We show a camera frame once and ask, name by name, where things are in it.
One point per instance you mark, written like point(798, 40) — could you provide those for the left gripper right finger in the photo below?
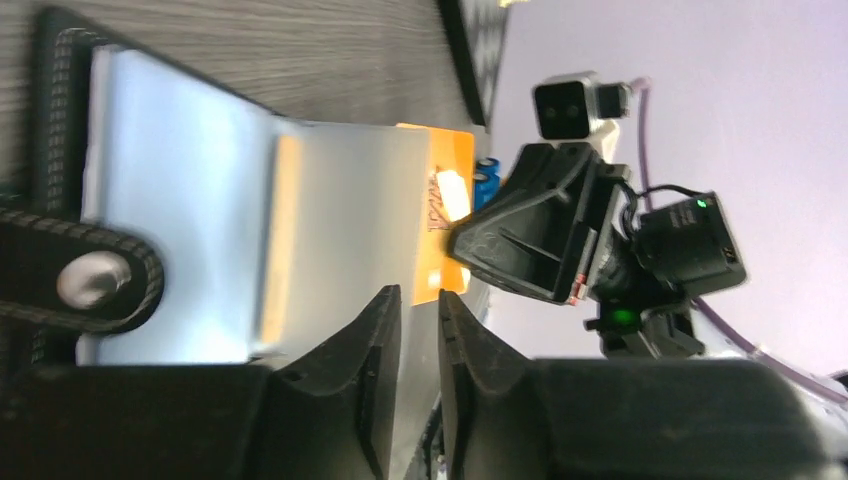
point(509, 417)

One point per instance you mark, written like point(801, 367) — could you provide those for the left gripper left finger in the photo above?
point(328, 415)

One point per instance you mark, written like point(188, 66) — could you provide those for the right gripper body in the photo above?
point(649, 268)

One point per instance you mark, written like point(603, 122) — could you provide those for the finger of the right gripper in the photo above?
point(544, 261)
point(574, 175)

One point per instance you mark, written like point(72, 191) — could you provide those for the black leather card holder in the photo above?
point(175, 221)

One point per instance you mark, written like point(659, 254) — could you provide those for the black white chessboard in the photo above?
point(475, 31)

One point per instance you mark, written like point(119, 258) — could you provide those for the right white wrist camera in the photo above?
point(578, 107)

